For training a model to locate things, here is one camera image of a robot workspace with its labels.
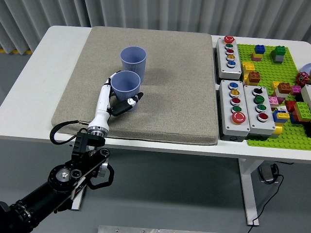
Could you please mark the pink building block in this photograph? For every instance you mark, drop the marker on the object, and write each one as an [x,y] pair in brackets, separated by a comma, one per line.
[273,100]
[296,90]

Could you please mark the grey selector switch button box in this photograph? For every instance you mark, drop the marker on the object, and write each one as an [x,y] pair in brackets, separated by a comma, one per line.
[251,116]

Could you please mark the slim grey five-button box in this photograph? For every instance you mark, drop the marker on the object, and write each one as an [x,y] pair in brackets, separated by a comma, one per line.
[222,58]

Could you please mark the yellow round block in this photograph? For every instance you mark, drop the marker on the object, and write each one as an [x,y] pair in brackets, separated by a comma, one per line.
[277,130]

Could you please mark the green grey block stack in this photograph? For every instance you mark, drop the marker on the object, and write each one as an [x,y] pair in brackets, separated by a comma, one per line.
[279,53]

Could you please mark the grey pleated curtain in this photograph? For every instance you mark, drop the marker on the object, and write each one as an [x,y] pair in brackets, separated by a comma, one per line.
[145,12]

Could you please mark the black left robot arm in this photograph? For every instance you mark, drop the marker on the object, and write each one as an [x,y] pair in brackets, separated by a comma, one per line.
[36,201]

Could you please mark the white table leg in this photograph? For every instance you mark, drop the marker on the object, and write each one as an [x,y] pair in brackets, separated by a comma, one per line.
[77,205]
[250,189]

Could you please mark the grey-brown cushion mat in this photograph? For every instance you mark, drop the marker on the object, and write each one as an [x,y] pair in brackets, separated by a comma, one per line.
[175,97]

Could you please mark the red building block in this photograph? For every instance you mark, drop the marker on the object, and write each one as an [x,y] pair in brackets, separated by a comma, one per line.
[290,106]

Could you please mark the blue yellow pink block stack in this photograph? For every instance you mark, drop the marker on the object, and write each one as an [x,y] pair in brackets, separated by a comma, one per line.
[258,49]

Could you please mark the orange white block stack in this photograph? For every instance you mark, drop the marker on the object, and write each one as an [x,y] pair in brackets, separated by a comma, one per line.
[284,88]

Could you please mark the small yellow building block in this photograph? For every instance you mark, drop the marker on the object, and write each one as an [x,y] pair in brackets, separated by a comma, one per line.
[275,85]

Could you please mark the orange building block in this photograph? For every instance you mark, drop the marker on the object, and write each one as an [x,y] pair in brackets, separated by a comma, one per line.
[253,77]

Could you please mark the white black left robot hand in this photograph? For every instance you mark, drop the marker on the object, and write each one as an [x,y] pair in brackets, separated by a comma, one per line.
[103,104]

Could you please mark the large white block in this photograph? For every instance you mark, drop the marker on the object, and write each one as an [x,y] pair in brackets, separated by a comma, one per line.
[307,95]

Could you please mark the green studded baseplate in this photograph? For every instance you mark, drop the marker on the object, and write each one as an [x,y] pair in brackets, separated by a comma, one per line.
[267,70]

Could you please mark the pale blue bowl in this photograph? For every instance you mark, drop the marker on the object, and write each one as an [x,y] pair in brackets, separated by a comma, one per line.
[307,68]

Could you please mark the large green building block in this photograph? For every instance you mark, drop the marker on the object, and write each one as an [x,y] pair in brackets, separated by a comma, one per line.
[302,111]

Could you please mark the blue ribbed cup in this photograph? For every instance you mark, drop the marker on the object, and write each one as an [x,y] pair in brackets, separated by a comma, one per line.
[126,93]
[134,63]

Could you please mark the red valve handwheel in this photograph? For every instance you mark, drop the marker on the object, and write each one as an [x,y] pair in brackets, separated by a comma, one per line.
[302,78]

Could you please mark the wide grey five-button box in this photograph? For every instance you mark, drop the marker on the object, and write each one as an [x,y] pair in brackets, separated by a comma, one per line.
[227,121]

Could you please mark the grey power adapter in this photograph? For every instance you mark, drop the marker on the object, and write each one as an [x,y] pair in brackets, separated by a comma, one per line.
[266,172]

